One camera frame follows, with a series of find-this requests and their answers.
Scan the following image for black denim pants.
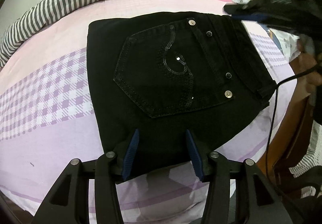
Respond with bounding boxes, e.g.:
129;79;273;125
86;12;276;184

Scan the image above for person right hand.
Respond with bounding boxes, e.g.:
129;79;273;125
296;38;321;100

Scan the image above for white patterned blanket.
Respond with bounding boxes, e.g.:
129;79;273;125
232;0;300;62

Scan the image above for pink purple checked bedsheet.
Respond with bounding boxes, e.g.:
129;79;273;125
1;0;294;223

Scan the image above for black cable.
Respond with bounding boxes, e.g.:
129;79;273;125
265;66;322;204

